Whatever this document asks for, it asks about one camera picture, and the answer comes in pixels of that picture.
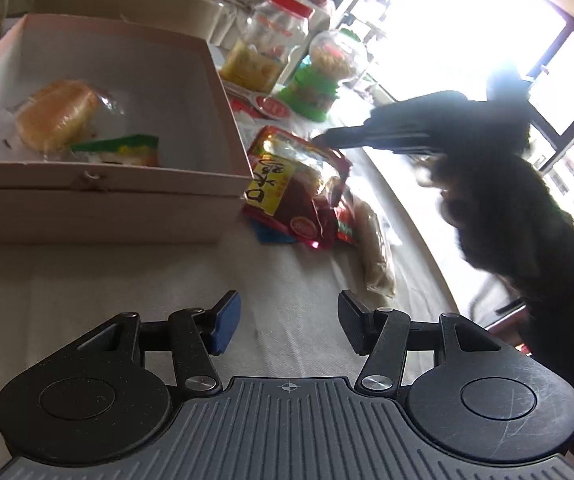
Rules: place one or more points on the white tablecloth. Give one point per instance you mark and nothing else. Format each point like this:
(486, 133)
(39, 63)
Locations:
(92, 280)

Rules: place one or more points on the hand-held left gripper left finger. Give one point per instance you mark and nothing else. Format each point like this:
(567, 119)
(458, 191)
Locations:
(228, 321)

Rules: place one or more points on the green yellow snack packet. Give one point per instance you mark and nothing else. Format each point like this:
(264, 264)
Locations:
(127, 150)

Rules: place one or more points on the large red snack packet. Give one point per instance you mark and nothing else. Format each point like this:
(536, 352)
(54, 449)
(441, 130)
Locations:
(287, 195)

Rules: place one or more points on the red spicy strip packet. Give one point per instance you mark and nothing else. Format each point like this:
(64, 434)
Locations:
(345, 222)

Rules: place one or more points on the window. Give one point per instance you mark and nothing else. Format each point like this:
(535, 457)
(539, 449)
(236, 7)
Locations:
(467, 20)

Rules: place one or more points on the beige table organizer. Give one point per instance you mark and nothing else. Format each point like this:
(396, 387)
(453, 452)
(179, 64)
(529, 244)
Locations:
(132, 5)

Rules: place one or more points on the bread bun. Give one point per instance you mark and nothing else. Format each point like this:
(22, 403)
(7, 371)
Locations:
(57, 115)

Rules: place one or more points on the blue snack packet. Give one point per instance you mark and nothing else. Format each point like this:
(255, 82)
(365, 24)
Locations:
(269, 235)

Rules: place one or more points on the long beige snack packet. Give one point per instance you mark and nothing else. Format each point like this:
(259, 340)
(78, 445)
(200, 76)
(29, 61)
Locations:
(377, 255)

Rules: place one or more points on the person's right forearm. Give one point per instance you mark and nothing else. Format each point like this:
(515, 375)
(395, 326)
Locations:
(567, 320)

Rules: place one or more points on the round red snack packet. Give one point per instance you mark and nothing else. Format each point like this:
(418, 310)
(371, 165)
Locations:
(272, 106)

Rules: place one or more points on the green plastic stick jar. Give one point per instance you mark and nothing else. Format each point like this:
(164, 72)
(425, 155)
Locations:
(312, 90)

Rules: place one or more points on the person's right hand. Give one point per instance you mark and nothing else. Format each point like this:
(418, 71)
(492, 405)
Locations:
(497, 210)

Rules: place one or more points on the red-lidded clear plastic jar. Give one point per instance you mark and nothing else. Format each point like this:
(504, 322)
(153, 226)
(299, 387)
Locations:
(262, 55)

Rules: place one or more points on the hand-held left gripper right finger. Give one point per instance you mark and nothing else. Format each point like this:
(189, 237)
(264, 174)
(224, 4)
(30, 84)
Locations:
(349, 321)

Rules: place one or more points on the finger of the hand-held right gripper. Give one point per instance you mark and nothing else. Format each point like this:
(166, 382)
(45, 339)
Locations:
(342, 137)

